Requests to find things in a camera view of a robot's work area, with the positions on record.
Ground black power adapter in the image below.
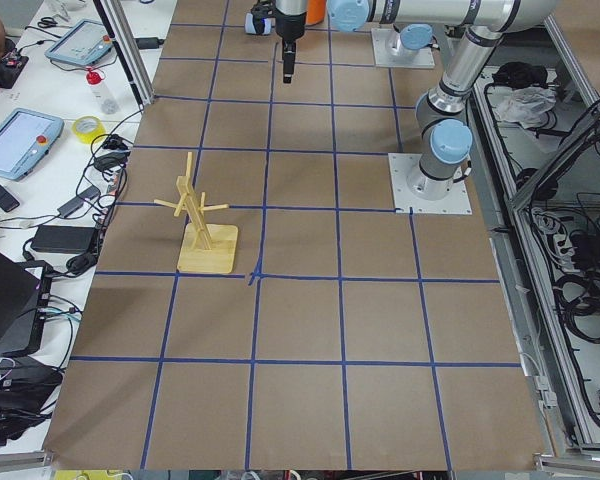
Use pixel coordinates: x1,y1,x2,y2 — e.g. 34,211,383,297
31,225,97,254

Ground wooden cup tree stand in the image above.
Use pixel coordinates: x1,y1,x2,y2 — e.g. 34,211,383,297
154,152,239,274

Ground yellow tape roll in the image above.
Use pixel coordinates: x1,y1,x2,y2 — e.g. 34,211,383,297
72,115,106,144

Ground orange can-shaped container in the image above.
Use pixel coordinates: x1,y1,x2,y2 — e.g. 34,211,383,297
306,0,326,26

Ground small black charger brick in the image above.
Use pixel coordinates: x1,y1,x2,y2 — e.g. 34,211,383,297
135,37,164,50

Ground blue teach pendant near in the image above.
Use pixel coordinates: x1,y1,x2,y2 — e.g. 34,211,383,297
0,108,64,180

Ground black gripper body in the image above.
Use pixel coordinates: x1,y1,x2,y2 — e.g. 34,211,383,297
273,0,306,75

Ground blue teach pendant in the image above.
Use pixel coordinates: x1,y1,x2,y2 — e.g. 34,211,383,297
0,108,64,180
45,19,112,67

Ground aluminium frame post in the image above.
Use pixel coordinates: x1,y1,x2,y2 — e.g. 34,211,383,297
93,0,154,108

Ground black smartphone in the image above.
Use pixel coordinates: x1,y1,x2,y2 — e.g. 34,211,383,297
0,185,20,212

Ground red-capped squeeze bottle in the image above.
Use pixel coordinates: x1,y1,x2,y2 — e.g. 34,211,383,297
86,68,119,115

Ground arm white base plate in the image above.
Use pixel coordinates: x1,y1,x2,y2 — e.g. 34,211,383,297
388,153,472,215
371,24,435,69

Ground crumpled white cloth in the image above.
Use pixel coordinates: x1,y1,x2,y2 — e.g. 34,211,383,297
494,86,557,128

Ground coiled black cables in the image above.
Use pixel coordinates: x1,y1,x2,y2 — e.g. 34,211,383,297
554,272,600,346

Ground black laptop computer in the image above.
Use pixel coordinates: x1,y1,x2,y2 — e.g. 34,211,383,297
0,253,52,358

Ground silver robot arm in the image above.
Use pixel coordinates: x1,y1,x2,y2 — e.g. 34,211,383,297
387,23,439,56
326,0,557,201

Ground black scissors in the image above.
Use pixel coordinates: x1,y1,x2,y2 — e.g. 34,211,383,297
37,16,59,29

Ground blue teach pendant far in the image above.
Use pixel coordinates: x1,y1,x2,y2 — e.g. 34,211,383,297
45,19,112,67

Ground translucent white plastic cup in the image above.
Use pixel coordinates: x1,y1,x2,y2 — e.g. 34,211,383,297
244,13,272,36

